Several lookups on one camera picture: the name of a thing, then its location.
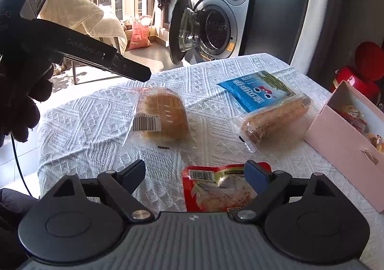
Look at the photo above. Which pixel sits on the large red snack packet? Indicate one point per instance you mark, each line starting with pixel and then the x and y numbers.
pixel 210 192

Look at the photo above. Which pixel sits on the blue snack packet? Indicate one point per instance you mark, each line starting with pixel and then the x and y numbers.
pixel 258 90

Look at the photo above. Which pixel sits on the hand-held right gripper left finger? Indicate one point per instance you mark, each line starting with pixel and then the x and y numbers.
pixel 135 171

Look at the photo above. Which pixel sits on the red white-label snack packet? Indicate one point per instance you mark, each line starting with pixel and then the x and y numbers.
pixel 360 125

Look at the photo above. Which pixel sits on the dark clothing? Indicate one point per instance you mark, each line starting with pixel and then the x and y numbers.
pixel 12 222

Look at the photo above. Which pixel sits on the yellow red snack packet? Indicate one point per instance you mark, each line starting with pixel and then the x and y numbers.
pixel 351 111

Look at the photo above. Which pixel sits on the small orange snack packet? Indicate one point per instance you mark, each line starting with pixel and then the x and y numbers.
pixel 376 142

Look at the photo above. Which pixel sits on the bread bun packet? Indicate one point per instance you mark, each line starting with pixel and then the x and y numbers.
pixel 168 108

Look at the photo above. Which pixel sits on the red lidded bin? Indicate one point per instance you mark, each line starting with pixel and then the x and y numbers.
pixel 360 78

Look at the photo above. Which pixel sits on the white textured tablecloth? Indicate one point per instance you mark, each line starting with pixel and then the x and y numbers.
pixel 90 126

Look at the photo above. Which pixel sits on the pink cardboard box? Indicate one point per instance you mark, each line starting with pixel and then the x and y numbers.
pixel 330 138

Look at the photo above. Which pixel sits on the cream cloth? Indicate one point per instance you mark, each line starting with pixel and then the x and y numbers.
pixel 78 15

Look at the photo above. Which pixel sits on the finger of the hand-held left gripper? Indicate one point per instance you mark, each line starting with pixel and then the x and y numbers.
pixel 132 69

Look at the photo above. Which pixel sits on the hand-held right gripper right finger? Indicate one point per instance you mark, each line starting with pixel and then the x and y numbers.
pixel 255 175

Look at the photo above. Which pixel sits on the chair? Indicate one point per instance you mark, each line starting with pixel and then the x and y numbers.
pixel 74 72

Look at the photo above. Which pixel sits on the long cracker packet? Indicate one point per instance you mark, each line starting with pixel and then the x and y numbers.
pixel 276 120

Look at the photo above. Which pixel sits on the pink plastic sack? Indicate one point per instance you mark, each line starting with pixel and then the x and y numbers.
pixel 139 34

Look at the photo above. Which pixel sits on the silver washing machine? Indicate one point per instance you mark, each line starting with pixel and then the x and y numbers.
pixel 234 18

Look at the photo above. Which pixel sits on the person's left hand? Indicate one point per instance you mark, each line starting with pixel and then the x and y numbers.
pixel 24 99

